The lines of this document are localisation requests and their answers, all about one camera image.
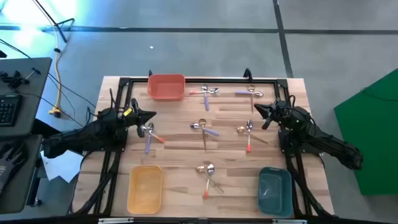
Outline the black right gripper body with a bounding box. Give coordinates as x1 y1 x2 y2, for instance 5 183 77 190
262 100 293 130

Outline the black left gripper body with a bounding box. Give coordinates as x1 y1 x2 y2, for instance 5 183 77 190
123 98 149 139

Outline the orange-handled silver spoon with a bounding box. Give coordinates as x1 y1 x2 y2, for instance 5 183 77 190
139 124 166 144
246 119 254 153
188 87 220 95
203 164 216 200

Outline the purple-handled silver spoon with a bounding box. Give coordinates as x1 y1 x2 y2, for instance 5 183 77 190
190 122 220 138
201 84 211 111
144 122 155 155
234 90 265 98

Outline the gold spoon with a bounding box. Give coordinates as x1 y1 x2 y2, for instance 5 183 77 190
196 165 224 194
248 84 256 114
198 118 208 152
236 125 269 145

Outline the orange plastic bin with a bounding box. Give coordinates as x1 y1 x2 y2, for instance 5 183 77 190
147 73 186 102

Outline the yellow plastic bin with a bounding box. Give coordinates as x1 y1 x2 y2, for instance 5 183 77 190
126 165 164 215

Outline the teal plastic bin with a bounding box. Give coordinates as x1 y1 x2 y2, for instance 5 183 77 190
257 166 295 218

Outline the white paper sheet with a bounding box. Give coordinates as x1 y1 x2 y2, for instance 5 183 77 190
40 149 84 184

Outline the black desk support bar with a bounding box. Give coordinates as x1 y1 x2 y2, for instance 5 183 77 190
30 118 68 141

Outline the grey desk top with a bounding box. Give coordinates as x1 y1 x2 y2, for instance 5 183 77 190
0 57 53 138
0 134 44 215

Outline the green panel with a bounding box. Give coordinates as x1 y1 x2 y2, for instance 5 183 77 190
333 67 398 197

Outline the black desk clamp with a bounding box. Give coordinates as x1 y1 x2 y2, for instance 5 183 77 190
0 67 42 90

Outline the black keyboard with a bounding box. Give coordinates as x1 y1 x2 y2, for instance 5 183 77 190
0 94 24 128

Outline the black tripod stand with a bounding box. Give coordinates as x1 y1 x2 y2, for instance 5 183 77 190
32 0 75 44

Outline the person's hand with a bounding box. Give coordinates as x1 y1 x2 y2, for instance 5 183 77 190
0 144 28 190

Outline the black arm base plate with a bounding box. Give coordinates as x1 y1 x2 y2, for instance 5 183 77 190
278 126 325 157
81 126 129 154

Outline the black aluminium table frame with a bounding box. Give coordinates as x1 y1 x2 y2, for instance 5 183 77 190
74 77 335 218

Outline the black cable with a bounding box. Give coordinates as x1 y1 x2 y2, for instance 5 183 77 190
0 38 32 59
46 73 96 109

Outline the yellow cable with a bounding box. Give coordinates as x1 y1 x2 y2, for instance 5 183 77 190
48 26 63 116

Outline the silver aluminium bracket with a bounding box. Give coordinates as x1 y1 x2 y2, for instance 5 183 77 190
272 218 308 224
98 217 134 224

